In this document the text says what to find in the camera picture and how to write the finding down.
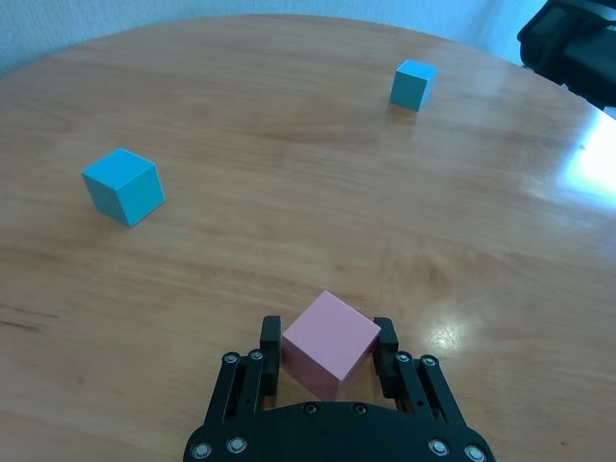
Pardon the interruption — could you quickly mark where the light blue cube block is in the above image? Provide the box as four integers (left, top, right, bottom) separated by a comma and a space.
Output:
388, 59, 440, 113
80, 147, 167, 228

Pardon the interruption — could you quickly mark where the pink cube block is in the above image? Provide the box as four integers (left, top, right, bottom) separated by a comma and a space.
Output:
281, 290, 382, 401

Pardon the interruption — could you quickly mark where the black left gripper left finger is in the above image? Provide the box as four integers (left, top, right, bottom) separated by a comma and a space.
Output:
205, 315, 283, 425

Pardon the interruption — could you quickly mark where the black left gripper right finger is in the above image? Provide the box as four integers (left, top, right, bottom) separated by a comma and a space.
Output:
372, 317, 466, 425

